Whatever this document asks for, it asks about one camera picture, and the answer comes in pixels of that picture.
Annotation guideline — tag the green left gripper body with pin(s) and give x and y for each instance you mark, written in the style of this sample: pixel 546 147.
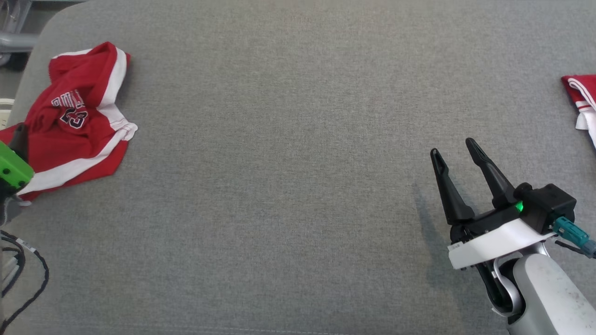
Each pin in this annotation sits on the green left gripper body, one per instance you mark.
pixel 14 170

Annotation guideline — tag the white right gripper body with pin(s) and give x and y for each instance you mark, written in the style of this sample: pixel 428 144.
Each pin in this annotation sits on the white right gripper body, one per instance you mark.
pixel 498 244

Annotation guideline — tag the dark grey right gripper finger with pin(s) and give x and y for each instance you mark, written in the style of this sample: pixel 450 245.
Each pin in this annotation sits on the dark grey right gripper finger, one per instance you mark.
pixel 500 188
pixel 454 204

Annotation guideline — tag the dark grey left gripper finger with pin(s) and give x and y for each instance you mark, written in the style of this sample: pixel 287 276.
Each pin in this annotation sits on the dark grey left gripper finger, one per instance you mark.
pixel 21 139

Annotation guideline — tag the red white basketball jersey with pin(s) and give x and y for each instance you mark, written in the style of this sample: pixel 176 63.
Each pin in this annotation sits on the red white basketball jersey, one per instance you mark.
pixel 584 102

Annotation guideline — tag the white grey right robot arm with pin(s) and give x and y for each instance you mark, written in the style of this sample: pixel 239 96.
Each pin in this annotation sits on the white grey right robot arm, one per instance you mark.
pixel 549 293

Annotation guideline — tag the red white basketball shorts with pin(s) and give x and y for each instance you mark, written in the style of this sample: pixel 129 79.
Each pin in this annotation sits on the red white basketball shorts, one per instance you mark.
pixel 79 144

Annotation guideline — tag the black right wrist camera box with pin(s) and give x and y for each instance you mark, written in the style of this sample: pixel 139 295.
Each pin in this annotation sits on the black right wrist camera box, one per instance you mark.
pixel 547 204

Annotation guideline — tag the teal right camera connector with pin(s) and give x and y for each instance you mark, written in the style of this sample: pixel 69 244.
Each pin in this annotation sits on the teal right camera connector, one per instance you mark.
pixel 570 231

